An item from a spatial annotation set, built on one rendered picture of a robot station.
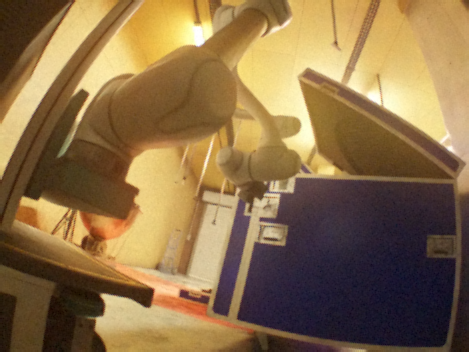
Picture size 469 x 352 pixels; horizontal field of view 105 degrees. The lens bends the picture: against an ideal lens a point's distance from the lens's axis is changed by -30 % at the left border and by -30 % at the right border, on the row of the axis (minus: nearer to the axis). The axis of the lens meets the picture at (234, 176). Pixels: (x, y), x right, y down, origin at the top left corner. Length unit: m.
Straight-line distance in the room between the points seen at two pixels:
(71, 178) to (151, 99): 0.20
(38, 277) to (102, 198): 0.19
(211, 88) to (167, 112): 0.08
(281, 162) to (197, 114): 0.48
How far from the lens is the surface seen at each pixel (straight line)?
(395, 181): 1.30
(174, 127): 0.41
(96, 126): 0.54
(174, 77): 0.39
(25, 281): 0.47
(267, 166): 0.83
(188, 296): 2.75
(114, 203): 0.52
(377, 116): 1.49
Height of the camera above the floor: 0.40
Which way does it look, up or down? 22 degrees up
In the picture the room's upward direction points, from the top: 14 degrees clockwise
